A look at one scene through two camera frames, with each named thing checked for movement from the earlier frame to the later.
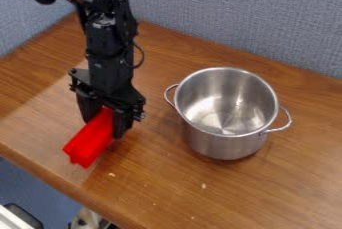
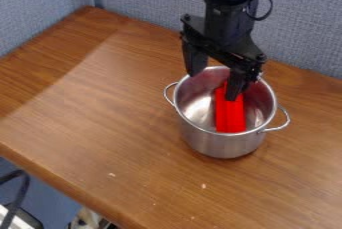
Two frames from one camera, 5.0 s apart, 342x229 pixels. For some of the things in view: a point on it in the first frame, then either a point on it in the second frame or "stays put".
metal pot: (231, 108) stays put
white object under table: (86, 219) stays put
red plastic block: (93, 138) -> (231, 111)
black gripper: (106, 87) -> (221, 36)
